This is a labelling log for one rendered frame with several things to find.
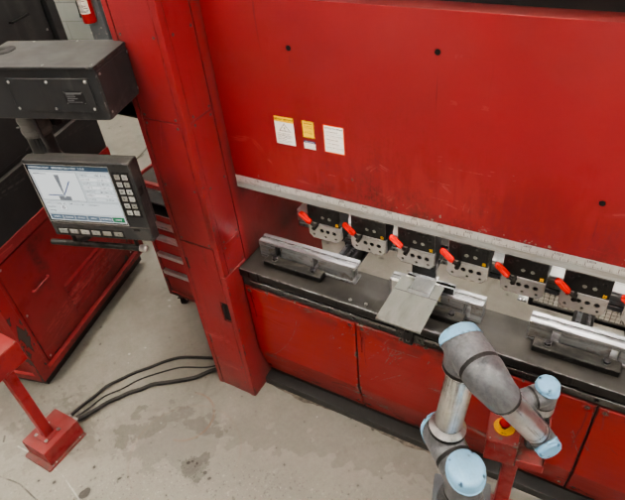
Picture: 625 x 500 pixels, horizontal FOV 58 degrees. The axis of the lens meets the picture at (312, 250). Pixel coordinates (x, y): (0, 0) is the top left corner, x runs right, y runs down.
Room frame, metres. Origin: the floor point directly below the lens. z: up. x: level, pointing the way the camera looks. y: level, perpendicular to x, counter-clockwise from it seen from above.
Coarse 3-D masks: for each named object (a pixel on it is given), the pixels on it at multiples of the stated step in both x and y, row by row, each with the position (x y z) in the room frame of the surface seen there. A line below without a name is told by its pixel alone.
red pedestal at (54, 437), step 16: (0, 336) 1.81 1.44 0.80; (0, 352) 1.71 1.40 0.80; (16, 352) 1.75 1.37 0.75; (0, 368) 1.67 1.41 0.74; (16, 384) 1.74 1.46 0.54; (32, 400) 1.76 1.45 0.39; (32, 416) 1.73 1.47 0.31; (48, 416) 1.86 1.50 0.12; (64, 416) 1.85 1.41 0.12; (32, 432) 1.77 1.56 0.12; (48, 432) 1.74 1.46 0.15; (64, 432) 1.75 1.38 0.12; (80, 432) 1.80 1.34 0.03; (32, 448) 1.69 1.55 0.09; (48, 448) 1.66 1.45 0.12; (64, 448) 1.71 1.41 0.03; (48, 464) 1.64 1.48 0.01
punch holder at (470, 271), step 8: (448, 248) 1.56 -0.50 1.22; (456, 248) 1.55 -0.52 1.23; (464, 248) 1.53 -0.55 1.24; (472, 248) 1.51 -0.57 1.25; (480, 248) 1.50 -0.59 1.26; (456, 256) 1.54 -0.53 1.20; (464, 256) 1.53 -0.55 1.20; (472, 256) 1.51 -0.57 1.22; (480, 256) 1.50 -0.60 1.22; (488, 256) 1.48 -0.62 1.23; (448, 264) 1.56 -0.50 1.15; (464, 264) 1.52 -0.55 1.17; (472, 264) 1.51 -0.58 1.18; (480, 264) 1.49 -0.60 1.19; (488, 264) 1.48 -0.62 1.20; (448, 272) 1.55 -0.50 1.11; (456, 272) 1.54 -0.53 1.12; (464, 272) 1.52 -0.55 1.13; (472, 272) 1.51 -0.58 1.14; (480, 272) 1.49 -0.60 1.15; (488, 272) 1.52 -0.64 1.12; (472, 280) 1.50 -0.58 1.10; (480, 280) 1.49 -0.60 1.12
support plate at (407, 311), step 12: (396, 300) 1.55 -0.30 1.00; (408, 300) 1.54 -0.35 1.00; (420, 300) 1.54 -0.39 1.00; (432, 300) 1.53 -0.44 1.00; (384, 312) 1.49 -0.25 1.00; (396, 312) 1.48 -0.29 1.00; (408, 312) 1.47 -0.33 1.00; (420, 312) 1.47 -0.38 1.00; (396, 324) 1.42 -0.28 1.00; (408, 324) 1.41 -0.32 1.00; (420, 324) 1.41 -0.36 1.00
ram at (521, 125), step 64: (256, 0) 1.95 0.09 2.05; (320, 0) 1.82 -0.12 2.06; (384, 0) 1.75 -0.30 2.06; (256, 64) 1.98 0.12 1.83; (320, 64) 1.83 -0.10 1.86; (384, 64) 1.70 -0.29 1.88; (448, 64) 1.59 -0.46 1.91; (512, 64) 1.49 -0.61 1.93; (576, 64) 1.40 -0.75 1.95; (256, 128) 2.00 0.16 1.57; (320, 128) 1.84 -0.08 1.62; (384, 128) 1.70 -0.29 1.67; (448, 128) 1.58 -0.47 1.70; (512, 128) 1.47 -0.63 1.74; (576, 128) 1.38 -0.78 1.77; (320, 192) 1.86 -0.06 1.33; (384, 192) 1.71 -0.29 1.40; (448, 192) 1.57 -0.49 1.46; (512, 192) 1.46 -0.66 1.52; (576, 192) 1.36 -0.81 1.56; (576, 256) 1.33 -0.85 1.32
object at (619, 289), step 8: (304, 208) 2.26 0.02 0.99; (304, 224) 2.24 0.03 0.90; (392, 248) 1.98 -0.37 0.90; (496, 256) 1.75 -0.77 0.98; (504, 256) 1.75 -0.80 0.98; (496, 272) 1.72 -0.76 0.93; (552, 272) 1.62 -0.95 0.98; (560, 272) 1.61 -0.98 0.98; (552, 280) 1.59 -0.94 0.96; (552, 288) 1.59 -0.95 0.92; (560, 288) 1.58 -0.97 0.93; (616, 288) 1.49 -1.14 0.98; (624, 288) 1.49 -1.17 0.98; (616, 296) 1.47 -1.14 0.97; (608, 304) 1.48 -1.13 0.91; (616, 304) 1.46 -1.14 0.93; (624, 304) 1.45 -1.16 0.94
